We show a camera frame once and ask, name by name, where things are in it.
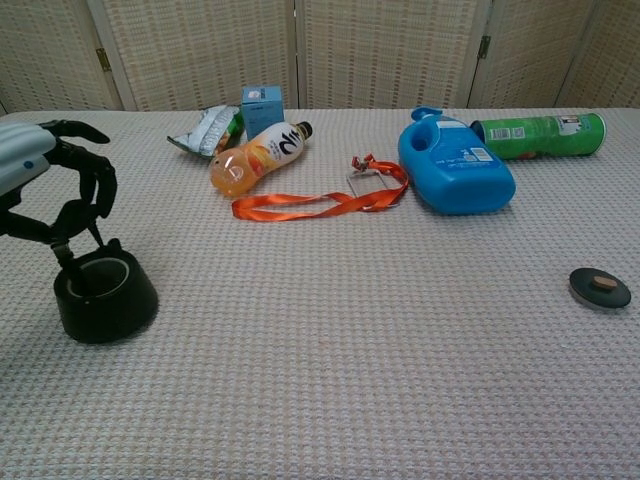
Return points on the blue detergent jug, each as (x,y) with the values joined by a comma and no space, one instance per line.
(460,185)

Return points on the green chips can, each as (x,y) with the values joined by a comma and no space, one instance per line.
(540,135)

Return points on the black teapot lid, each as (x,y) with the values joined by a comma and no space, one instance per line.
(585,292)

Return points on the silver green snack bag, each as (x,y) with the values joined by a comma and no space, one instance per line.
(205,132)

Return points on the woven folding screen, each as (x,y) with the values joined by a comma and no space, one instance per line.
(200,50)

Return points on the orange juice plastic bottle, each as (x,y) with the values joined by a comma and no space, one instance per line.
(260,155)

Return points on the clear plastic badge holder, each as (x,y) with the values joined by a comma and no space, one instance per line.
(367,184)

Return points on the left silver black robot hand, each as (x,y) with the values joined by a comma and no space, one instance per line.
(22,155)

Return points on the black cast iron teapot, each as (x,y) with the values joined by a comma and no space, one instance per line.
(110,315)

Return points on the light blue carton box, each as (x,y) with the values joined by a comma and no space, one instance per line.
(260,115)

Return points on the brass screen hinge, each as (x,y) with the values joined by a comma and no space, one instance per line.
(484,47)
(103,59)

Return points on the beige waffle tablecloth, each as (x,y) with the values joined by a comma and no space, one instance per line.
(320,350)

